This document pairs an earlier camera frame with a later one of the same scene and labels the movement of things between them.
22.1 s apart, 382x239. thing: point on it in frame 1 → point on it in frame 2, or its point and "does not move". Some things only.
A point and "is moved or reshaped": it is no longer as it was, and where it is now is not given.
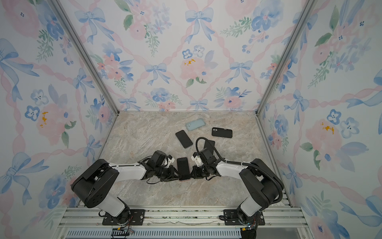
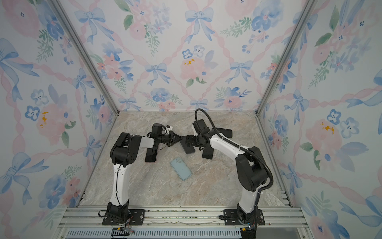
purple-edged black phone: (183, 169) is moved or reshaped
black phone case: (222, 132) does not move
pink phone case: (182, 180) is moved or reshaped
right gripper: (195, 172) → (189, 140)
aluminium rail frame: (182, 222) does not move
